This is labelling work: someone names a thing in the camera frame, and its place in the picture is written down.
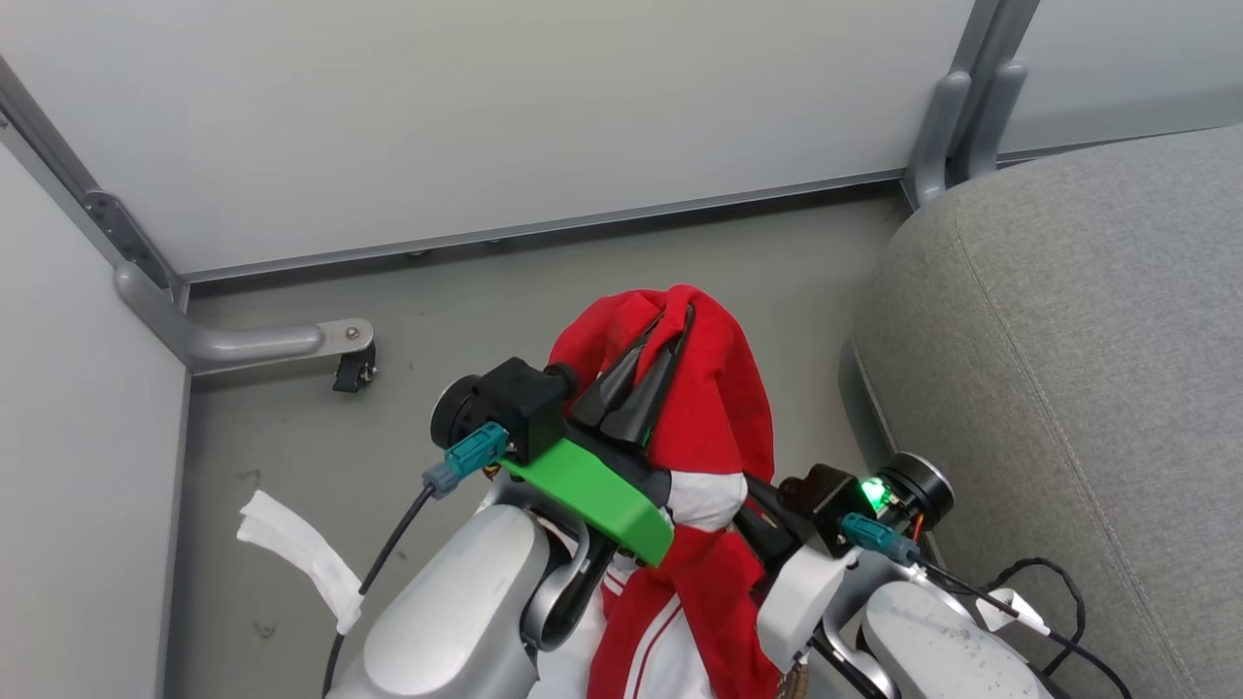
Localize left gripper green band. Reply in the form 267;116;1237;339
500;304;696;570

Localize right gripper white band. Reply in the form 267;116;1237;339
735;476;862;673

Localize red and white sports jersey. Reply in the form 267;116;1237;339
547;283;783;699

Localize black caster wheel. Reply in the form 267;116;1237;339
332;344;379;394

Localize grey fabric sofa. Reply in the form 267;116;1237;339
840;124;1243;699

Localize white crumpled tape strip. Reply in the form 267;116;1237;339
236;489;366;637

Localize grey partition foot bar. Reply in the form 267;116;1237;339
115;260;376;378

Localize grey partition bottom rail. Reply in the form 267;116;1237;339
183;170;909;284

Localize white cable label tag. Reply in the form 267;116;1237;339
975;587;1052;638

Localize black cable teal plug left arm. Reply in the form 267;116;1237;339
320;422;512;699

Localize grey upright partition frame post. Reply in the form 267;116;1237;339
947;0;1042;185

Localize grey slanted partition frame post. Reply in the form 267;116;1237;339
0;56;187;304

